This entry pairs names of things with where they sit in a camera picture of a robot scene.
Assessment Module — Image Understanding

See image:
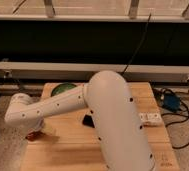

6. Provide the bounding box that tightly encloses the black hanging cable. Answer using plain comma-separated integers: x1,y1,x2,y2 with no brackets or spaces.
119,13,153,76

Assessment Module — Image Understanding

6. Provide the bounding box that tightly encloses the black smartphone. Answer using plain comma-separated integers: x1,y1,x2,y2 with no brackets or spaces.
82,115,94,128

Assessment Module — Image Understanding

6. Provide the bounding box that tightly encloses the blue power box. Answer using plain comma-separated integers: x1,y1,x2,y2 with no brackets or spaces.
163,94,180,112

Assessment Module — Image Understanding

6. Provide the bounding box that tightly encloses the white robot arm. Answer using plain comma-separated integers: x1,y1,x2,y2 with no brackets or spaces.
5,71,157,171

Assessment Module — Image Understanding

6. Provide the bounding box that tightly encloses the black cable on floor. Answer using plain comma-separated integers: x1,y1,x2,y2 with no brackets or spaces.
153,87,189,150

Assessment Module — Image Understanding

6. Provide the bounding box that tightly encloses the green ceramic bowl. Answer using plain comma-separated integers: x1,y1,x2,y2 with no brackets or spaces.
51,83,76,96

